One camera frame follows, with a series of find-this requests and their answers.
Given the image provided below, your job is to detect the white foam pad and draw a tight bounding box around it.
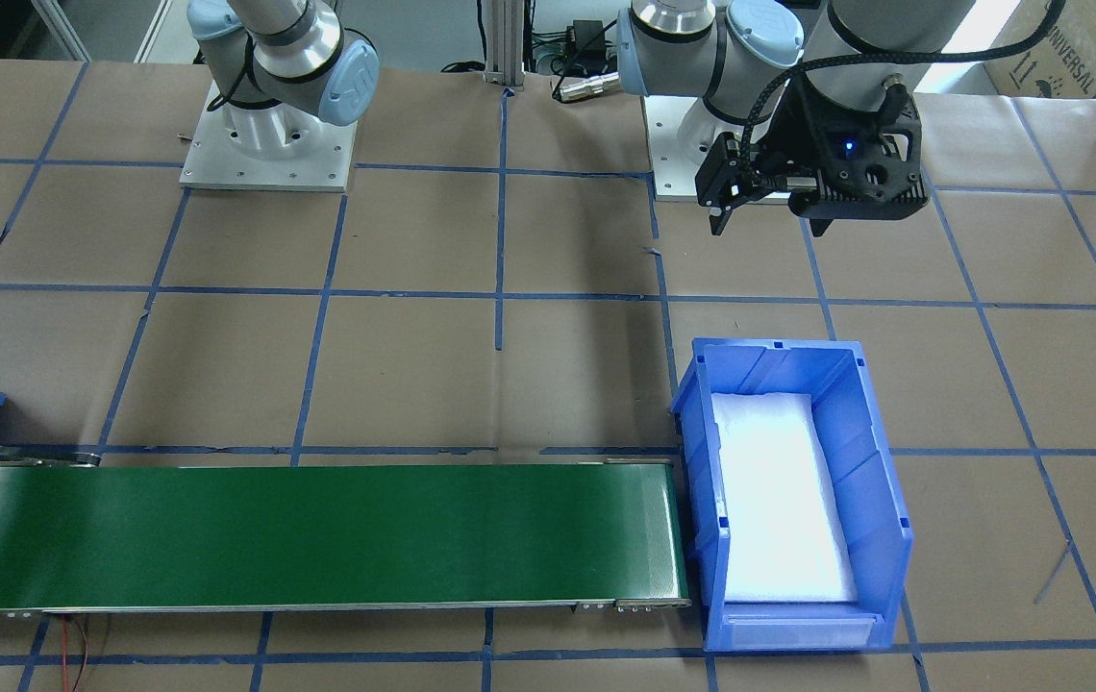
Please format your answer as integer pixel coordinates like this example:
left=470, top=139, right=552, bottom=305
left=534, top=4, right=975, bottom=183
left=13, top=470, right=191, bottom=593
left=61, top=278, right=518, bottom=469
left=710, top=392, right=859, bottom=604

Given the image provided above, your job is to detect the cardboard box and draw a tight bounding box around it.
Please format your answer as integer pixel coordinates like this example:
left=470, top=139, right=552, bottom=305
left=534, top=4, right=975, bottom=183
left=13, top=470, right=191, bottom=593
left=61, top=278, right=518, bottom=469
left=984, top=1, right=1096, bottom=98

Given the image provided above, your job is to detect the green conveyor belt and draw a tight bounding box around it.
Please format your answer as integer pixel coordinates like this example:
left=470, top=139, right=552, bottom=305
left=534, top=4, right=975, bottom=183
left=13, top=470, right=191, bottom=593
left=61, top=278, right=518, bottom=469
left=0, top=463, right=690, bottom=614

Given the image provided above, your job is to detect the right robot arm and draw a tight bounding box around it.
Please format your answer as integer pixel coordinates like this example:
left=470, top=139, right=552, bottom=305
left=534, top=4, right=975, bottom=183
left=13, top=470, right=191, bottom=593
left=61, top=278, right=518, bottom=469
left=187, top=1, right=380, bottom=126

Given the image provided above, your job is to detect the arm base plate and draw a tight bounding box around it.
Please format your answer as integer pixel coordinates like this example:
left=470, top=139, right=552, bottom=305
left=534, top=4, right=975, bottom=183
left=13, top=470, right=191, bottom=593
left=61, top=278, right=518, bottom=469
left=643, top=95, right=742, bottom=203
left=180, top=86, right=358, bottom=193

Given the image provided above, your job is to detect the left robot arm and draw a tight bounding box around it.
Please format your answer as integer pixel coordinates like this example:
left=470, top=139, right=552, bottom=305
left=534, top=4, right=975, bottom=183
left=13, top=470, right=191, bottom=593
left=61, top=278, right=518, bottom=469
left=615, top=1, right=971, bottom=236

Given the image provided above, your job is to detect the red black conveyor wire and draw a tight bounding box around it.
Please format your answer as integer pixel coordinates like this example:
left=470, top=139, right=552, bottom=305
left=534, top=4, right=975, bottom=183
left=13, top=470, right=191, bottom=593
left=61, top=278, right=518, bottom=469
left=58, top=615, right=116, bottom=692

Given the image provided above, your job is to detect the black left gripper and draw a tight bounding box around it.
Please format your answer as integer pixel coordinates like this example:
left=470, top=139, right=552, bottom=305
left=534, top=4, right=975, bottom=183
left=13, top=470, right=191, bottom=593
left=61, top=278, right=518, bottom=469
left=694, top=73, right=929, bottom=239

